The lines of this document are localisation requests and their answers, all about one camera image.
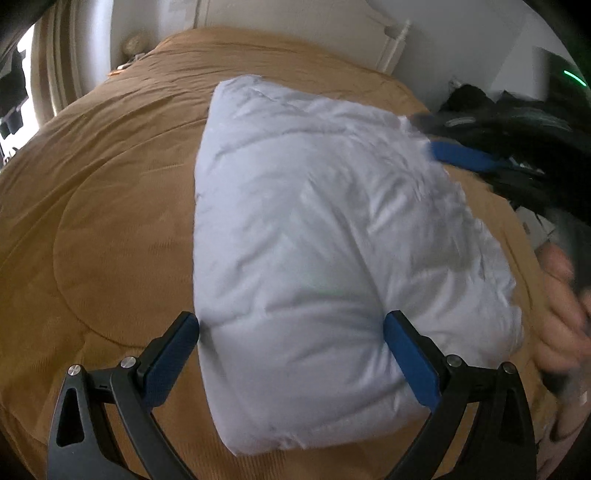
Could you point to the white wooden headboard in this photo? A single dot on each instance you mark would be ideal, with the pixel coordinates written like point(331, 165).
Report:
point(350, 28)

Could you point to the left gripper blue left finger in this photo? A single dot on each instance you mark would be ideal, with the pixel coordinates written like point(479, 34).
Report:
point(82, 444)

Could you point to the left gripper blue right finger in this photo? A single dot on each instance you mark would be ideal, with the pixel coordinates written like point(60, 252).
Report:
point(501, 440)

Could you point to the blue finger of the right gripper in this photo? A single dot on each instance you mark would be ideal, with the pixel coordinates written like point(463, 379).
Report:
point(435, 124)
point(464, 157)

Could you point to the tan bed comforter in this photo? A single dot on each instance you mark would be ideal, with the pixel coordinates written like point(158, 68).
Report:
point(96, 224)

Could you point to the person's right hand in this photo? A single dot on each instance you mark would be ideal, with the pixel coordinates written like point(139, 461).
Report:
point(562, 342)

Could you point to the round bedside lamp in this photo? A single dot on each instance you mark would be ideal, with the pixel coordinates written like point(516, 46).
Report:
point(134, 44)

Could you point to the beige curtain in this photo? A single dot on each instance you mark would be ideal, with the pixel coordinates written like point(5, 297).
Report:
point(71, 54)

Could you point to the dark hanging clothes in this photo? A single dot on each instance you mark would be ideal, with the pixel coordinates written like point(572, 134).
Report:
point(13, 96)

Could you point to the white quilted puffer jacket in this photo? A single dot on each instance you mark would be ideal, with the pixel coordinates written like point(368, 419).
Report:
point(316, 218)

